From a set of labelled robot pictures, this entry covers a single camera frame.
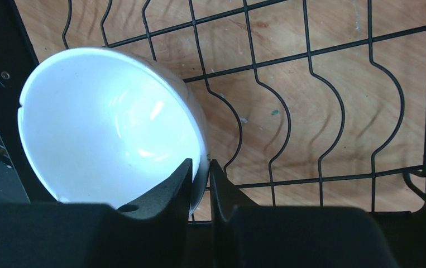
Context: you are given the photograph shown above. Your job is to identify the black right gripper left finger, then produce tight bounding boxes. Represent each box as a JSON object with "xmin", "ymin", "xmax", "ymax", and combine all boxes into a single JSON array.
[{"xmin": 0, "ymin": 159, "xmax": 193, "ymax": 267}]

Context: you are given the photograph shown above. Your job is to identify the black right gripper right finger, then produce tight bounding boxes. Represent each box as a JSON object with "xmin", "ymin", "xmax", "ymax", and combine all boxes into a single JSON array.
[{"xmin": 210, "ymin": 160, "xmax": 398, "ymax": 267}]

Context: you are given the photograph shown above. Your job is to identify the cream leaf bowl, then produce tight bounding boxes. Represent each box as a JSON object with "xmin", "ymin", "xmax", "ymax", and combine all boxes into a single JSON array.
[{"xmin": 17, "ymin": 47, "xmax": 210, "ymax": 212}]

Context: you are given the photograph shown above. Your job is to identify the black wire dish rack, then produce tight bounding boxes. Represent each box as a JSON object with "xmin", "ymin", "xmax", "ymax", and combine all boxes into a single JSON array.
[{"xmin": 0, "ymin": 1, "xmax": 426, "ymax": 267}]

